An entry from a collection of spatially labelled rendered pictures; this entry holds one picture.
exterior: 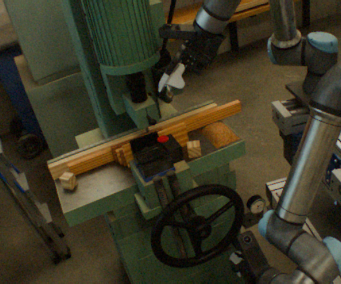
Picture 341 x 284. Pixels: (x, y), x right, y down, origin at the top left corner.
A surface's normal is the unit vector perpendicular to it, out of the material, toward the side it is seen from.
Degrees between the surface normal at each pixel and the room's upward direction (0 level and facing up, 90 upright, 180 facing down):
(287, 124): 90
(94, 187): 0
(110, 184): 0
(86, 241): 0
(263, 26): 90
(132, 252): 90
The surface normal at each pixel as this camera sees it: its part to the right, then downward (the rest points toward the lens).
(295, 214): -0.18, 0.29
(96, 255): -0.17, -0.81
